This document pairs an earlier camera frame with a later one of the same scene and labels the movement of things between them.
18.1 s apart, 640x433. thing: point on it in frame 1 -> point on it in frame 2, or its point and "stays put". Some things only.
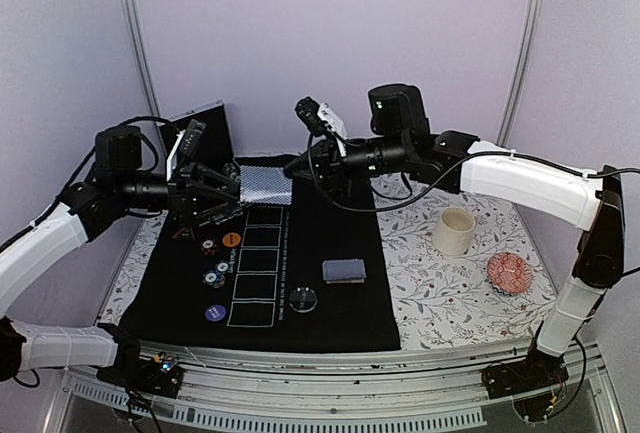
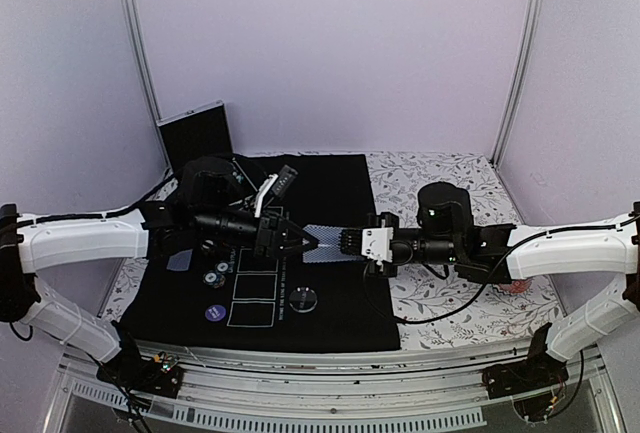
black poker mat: (312, 274) stays put
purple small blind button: (215, 312) stays put
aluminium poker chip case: (215, 146) stays put
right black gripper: (328, 172) -> (379, 270)
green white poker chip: (210, 278) stays put
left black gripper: (187, 189) -> (270, 238)
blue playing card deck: (344, 271) -> (329, 250)
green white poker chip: (222, 267) stays put
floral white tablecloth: (466, 273) stays put
